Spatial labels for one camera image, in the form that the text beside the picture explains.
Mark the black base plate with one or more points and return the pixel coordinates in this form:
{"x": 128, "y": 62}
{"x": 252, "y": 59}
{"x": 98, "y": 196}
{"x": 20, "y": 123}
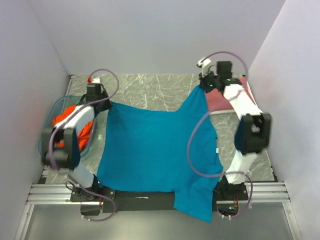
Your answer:
{"x": 225, "y": 200}

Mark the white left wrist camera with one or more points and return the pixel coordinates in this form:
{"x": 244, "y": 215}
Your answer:
{"x": 94, "y": 80}

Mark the clear teal plastic bin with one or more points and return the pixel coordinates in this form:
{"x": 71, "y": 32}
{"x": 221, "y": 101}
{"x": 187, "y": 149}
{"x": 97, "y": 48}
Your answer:
{"x": 74, "y": 112}

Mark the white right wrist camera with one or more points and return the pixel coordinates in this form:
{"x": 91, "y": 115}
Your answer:
{"x": 205, "y": 65}

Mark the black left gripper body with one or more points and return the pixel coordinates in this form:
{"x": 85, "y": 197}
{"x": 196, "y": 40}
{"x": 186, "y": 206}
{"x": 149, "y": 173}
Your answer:
{"x": 105, "y": 104}

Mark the blue t-shirt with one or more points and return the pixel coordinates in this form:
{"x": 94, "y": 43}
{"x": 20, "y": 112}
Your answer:
{"x": 159, "y": 151}

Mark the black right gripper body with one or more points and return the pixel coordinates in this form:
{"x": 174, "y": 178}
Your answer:
{"x": 208, "y": 82}

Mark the orange t-shirt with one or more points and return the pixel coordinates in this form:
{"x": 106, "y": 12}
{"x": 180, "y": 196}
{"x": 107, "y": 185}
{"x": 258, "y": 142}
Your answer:
{"x": 82, "y": 122}

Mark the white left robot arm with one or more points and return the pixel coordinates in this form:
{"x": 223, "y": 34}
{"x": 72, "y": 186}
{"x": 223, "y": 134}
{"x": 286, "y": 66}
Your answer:
{"x": 68, "y": 157}

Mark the folded red t-shirt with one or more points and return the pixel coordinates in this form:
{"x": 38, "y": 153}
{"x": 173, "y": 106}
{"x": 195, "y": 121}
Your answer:
{"x": 215, "y": 98}

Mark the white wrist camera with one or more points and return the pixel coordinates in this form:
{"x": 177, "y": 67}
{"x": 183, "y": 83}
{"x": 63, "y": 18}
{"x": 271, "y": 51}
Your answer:
{"x": 94, "y": 80}
{"x": 205, "y": 65}

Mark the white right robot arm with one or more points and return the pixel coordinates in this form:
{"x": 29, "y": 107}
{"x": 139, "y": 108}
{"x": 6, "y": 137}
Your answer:
{"x": 253, "y": 132}

